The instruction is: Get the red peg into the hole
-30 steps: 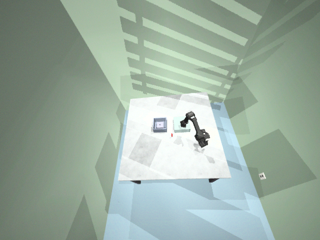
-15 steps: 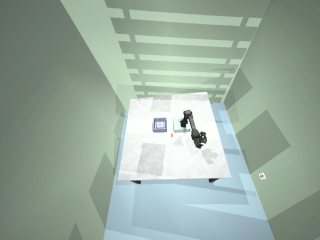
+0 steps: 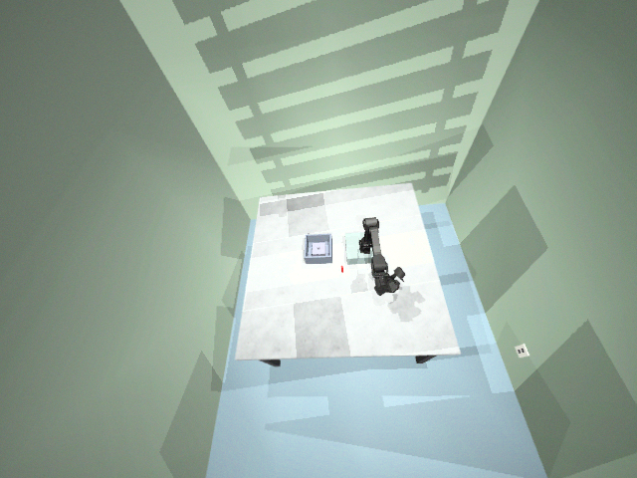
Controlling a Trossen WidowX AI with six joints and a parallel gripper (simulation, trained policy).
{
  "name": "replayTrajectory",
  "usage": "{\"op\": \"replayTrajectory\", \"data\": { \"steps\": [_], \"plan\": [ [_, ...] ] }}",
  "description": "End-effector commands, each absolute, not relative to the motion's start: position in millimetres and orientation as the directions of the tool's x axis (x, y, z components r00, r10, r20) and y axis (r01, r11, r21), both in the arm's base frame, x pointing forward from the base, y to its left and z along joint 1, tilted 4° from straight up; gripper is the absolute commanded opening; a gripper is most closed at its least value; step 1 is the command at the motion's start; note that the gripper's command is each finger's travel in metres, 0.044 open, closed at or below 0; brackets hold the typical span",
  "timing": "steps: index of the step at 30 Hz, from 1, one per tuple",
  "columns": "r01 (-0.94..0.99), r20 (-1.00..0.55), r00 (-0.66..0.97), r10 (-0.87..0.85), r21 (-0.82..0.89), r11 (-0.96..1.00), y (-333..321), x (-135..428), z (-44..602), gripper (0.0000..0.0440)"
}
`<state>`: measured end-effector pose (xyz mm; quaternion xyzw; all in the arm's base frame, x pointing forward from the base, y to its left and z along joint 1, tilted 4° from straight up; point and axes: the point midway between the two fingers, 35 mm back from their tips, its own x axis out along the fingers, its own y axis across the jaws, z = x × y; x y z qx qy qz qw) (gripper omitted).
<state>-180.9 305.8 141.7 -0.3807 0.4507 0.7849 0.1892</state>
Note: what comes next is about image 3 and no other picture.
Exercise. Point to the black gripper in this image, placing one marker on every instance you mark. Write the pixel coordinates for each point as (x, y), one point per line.
(398, 272)

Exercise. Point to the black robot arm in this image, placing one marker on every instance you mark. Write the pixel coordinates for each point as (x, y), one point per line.
(378, 263)

